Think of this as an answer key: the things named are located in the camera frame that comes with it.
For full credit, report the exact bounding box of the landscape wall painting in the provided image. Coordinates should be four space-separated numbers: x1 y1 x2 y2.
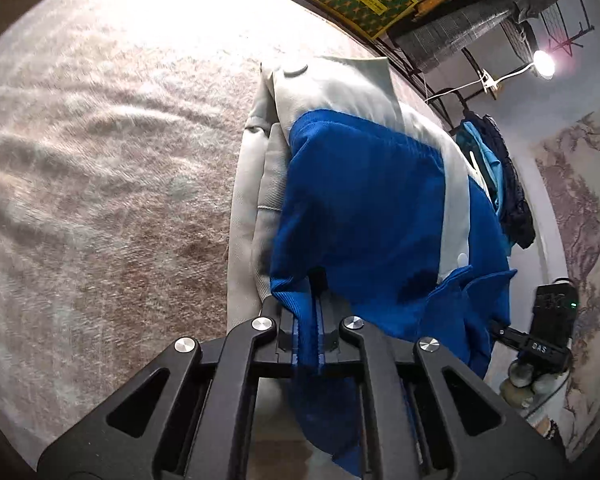
535 112 600 461

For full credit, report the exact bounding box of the person's right hand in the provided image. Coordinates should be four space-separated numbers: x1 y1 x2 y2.
499 357 568 408

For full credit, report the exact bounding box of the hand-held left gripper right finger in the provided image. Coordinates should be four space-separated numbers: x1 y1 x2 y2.
310 270 568 480

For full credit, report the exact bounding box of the black metal clothes rack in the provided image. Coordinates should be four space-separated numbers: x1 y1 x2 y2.
220 0 596 131

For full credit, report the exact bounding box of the white clip lamp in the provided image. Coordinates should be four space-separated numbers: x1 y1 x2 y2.
425 50 557 103

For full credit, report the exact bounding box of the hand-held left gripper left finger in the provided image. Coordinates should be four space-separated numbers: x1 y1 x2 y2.
37 295 301 480

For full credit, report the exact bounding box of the folded navy quilted jacket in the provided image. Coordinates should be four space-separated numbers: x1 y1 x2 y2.
462 114 537 250

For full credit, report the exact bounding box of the folded light blue garment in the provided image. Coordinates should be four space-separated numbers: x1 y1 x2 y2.
455 122 513 256

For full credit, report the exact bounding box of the beige and blue jacket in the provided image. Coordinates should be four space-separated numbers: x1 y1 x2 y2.
227 54 518 478

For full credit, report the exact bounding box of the grey plaid hanging coat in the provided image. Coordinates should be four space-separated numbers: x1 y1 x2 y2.
385 0 578 78

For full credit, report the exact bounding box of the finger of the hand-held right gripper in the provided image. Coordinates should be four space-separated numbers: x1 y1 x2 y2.
489 321 528 352

